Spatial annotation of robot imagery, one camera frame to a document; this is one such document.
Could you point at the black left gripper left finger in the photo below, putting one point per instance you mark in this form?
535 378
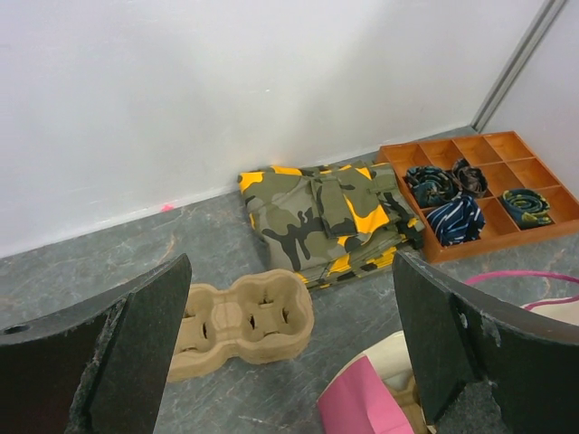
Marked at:
99 366

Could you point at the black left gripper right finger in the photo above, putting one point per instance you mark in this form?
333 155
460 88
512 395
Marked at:
458 337

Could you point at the brown pulp cup carrier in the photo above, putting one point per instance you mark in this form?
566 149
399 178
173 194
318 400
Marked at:
409 401
261 318

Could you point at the beige pink paper bag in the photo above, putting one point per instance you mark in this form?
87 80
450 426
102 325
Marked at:
357 400

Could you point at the blue striped rolled tie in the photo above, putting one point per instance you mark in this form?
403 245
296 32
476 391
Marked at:
458 221

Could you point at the orange wooden divided tray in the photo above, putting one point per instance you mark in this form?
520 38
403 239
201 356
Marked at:
507 163

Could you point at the yellow blue rolled tie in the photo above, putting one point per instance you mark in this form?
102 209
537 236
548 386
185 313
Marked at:
527 208

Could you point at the dark blue rolled tie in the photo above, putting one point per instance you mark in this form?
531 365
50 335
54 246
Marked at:
431 186

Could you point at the dark patterned rolled tie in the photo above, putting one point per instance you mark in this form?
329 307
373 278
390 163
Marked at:
469 179

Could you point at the camouflage folded cloth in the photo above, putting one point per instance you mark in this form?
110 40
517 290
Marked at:
329 224

